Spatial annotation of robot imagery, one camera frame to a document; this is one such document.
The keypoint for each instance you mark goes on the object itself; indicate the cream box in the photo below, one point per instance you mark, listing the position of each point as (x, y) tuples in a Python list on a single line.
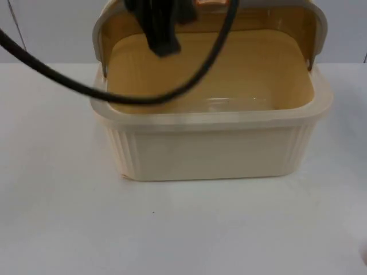
[(212, 149)]

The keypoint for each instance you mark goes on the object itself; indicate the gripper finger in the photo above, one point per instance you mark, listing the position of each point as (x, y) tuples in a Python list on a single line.
[(160, 34), (185, 11)]

